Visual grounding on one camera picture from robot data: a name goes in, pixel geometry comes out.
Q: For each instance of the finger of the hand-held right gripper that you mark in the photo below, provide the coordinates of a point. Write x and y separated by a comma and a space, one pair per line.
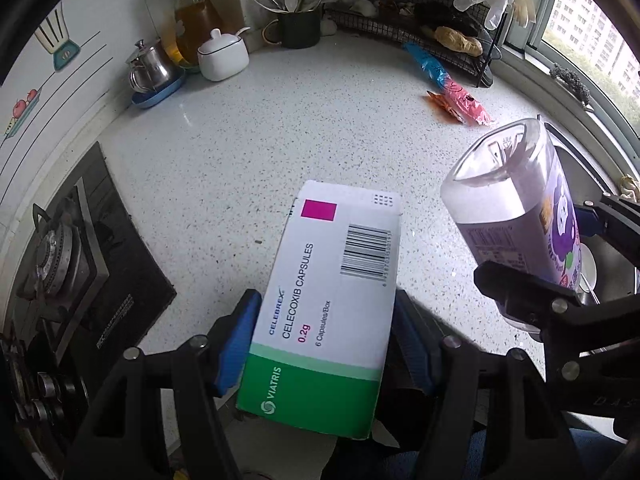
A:
589, 220
520, 295

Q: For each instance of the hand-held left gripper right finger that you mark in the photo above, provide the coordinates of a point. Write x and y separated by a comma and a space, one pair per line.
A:
412, 350

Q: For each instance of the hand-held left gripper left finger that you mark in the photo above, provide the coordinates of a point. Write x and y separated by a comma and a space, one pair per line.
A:
235, 350

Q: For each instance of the clear purple label bottle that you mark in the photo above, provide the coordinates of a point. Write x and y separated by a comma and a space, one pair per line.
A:
510, 200

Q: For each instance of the white green medicine box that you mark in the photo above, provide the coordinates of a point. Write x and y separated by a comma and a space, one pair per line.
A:
325, 310

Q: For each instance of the white plate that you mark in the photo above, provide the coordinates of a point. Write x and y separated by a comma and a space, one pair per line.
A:
589, 265

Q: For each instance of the stainless steel sink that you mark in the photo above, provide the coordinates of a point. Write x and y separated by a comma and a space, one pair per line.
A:
575, 175

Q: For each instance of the crumpled beige rag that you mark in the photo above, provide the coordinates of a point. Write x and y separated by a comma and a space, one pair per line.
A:
630, 187

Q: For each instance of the person's blue trousers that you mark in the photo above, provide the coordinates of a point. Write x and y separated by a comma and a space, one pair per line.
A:
482, 455

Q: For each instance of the black gas stove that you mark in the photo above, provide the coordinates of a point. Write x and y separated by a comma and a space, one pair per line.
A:
125, 270

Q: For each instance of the dark dried flower bunch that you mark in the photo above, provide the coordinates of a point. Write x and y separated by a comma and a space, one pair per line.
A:
572, 82

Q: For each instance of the orange sauce packet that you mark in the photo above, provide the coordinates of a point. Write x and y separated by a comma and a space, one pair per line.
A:
442, 102

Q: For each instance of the window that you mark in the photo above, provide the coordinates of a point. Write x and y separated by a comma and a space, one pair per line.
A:
590, 25

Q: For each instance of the blue pink plastic bag roll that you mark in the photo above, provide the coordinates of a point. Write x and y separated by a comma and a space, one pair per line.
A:
435, 67

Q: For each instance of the ginger root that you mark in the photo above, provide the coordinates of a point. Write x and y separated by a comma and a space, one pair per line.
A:
457, 40

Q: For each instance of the white ceramic condiment jar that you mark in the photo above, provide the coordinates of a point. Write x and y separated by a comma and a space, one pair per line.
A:
222, 57

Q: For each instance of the stainless steel teapot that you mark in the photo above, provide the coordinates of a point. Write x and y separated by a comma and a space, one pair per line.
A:
152, 67

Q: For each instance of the garlic bulb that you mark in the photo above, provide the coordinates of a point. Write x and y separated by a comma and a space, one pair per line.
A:
362, 5

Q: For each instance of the dark utensil mug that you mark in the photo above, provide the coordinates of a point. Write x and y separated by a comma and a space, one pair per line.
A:
300, 30

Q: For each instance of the glass oil jar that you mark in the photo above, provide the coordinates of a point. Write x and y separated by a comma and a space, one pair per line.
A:
195, 25

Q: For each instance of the kitchen wall sticker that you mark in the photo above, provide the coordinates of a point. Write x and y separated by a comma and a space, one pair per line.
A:
55, 40

